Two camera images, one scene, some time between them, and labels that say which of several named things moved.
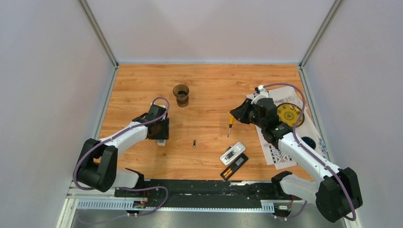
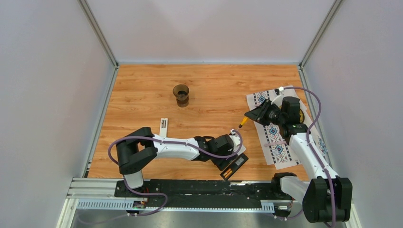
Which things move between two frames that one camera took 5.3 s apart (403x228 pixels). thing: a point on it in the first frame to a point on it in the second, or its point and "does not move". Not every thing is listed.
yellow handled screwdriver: [231, 122] to [244, 121]
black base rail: [202, 193] does not move
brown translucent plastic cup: [181, 91] does not move
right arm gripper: [240, 112] to [258, 114]
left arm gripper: [165, 134] to [221, 164]
